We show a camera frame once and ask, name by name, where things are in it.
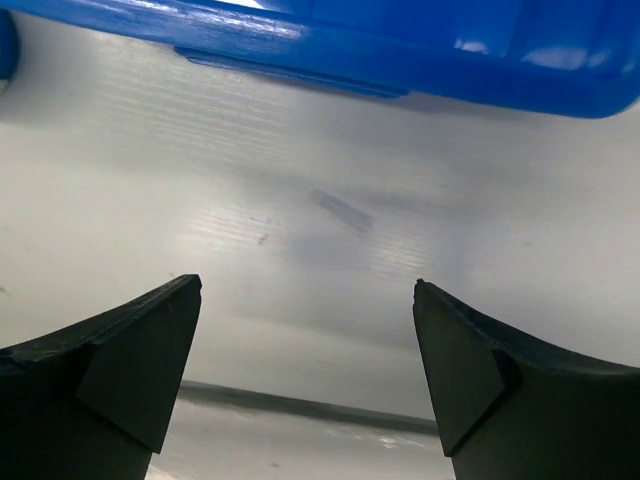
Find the left blue tape roll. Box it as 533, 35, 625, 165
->
0, 10, 20, 88

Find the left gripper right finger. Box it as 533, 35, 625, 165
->
413, 280, 639, 479

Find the blue plastic compartment tray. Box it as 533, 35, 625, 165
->
2, 0, 639, 118

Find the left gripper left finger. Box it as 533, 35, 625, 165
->
1, 274, 202, 479

